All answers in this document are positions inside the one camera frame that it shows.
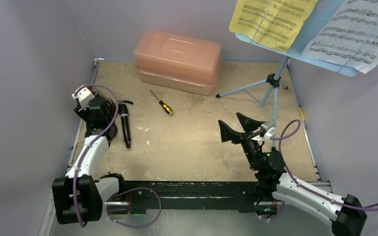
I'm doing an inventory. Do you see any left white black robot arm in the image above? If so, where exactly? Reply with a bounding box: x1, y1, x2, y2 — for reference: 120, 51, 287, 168
52, 96, 127, 226

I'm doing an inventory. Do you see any white sheet music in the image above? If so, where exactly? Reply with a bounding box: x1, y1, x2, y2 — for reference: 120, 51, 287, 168
302, 0, 378, 74

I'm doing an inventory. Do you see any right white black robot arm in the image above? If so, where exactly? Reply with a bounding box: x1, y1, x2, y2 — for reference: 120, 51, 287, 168
218, 113, 367, 236

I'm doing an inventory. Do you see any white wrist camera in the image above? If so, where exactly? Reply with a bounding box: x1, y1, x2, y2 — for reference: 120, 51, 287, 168
71, 87, 95, 112
251, 121, 276, 141

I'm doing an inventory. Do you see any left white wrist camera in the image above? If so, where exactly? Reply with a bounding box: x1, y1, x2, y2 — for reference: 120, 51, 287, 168
71, 87, 95, 112

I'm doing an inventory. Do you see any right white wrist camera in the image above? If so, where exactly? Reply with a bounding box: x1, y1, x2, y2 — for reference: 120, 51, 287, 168
251, 121, 276, 141

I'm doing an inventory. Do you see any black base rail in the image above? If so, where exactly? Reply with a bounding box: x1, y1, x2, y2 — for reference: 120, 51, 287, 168
110, 180, 289, 216

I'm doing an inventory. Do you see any yellow sheet music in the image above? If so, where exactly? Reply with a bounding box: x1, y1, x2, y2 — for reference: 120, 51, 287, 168
229, 0, 318, 53

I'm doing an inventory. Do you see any black microphone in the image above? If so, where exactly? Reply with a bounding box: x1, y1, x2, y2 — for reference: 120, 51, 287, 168
118, 103, 131, 148

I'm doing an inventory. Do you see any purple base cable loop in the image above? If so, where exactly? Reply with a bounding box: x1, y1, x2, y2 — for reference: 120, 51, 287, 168
106, 187, 162, 229

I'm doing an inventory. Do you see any light blue music stand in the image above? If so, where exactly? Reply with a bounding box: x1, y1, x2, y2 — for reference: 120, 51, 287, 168
216, 0, 359, 150

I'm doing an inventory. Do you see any pink plastic storage box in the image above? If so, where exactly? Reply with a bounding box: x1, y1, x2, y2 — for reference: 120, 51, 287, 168
133, 30, 221, 96

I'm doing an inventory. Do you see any black yellow screwdriver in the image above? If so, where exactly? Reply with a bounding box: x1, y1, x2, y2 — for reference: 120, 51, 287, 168
150, 90, 173, 115

